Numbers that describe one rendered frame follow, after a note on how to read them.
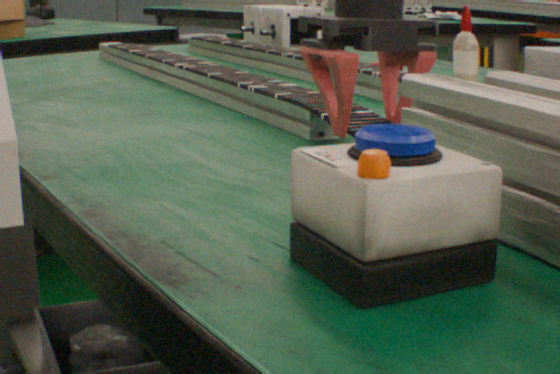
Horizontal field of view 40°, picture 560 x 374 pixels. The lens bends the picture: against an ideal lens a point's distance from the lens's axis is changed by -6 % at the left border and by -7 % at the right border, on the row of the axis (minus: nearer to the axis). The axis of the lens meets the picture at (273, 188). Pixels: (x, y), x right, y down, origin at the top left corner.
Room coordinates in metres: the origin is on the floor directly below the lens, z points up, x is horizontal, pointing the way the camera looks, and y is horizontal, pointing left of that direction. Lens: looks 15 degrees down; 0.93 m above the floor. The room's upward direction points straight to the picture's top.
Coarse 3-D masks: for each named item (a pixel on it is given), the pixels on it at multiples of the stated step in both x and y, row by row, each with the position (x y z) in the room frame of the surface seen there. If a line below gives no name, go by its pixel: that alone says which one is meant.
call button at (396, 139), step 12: (360, 132) 0.39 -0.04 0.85; (372, 132) 0.38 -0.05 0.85; (384, 132) 0.38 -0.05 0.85; (396, 132) 0.38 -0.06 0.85; (408, 132) 0.38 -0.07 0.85; (420, 132) 0.38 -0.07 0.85; (360, 144) 0.38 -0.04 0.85; (372, 144) 0.38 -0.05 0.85; (384, 144) 0.37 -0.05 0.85; (396, 144) 0.37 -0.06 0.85; (408, 144) 0.37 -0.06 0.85; (420, 144) 0.37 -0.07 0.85; (432, 144) 0.38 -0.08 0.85
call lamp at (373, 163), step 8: (368, 152) 0.35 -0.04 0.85; (376, 152) 0.35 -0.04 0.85; (384, 152) 0.35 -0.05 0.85; (360, 160) 0.35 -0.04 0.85; (368, 160) 0.34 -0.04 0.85; (376, 160) 0.34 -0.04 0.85; (384, 160) 0.35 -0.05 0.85; (360, 168) 0.35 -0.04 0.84; (368, 168) 0.34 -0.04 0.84; (376, 168) 0.34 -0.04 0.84; (384, 168) 0.34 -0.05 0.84; (360, 176) 0.35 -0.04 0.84; (368, 176) 0.34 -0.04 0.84; (376, 176) 0.34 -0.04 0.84; (384, 176) 0.34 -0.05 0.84
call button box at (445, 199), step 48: (336, 192) 0.36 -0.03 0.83; (384, 192) 0.34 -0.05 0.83; (432, 192) 0.35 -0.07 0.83; (480, 192) 0.36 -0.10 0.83; (336, 240) 0.36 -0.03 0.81; (384, 240) 0.34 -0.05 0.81; (432, 240) 0.35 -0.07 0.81; (480, 240) 0.36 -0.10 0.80; (336, 288) 0.36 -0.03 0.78; (384, 288) 0.34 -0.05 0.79; (432, 288) 0.35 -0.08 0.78
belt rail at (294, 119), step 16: (112, 48) 1.49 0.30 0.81; (128, 64) 1.37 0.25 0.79; (144, 64) 1.29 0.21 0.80; (160, 64) 1.18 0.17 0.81; (160, 80) 1.18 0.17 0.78; (176, 80) 1.11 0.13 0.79; (192, 80) 1.06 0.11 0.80; (208, 80) 0.98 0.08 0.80; (208, 96) 0.98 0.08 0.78; (224, 96) 0.93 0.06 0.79; (240, 96) 0.88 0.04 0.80; (256, 96) 0.84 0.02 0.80; (256, 112) 0.84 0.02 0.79; (272, 112) 0.82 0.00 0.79; (288, 112) 0.77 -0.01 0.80; (304, 112) 0.74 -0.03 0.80; (288, 128) 0.77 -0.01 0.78; (304, 128) 0.74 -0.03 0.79; (320, 128) 0.73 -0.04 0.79
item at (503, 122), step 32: (416, 96) 0.52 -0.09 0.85; (448, 96) 0.48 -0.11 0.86; (480, 96) 0.45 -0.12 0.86; (512, 96) 0.43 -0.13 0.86; (544, 96) 0.50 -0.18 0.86; (448, 128) 0.48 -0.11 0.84; (480, 128) 0.47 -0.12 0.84; (512, 128) 0.44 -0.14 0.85; (544, 128) 0.40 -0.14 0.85; (512, 160) 0.42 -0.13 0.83; (544, 160) 0.40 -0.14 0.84; (512, 192) 0.42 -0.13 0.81; (544, 192) 0.41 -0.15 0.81; (512, 224) 0.42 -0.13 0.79; (544, 224) 0.39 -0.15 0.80; (544, 256) 0.39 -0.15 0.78
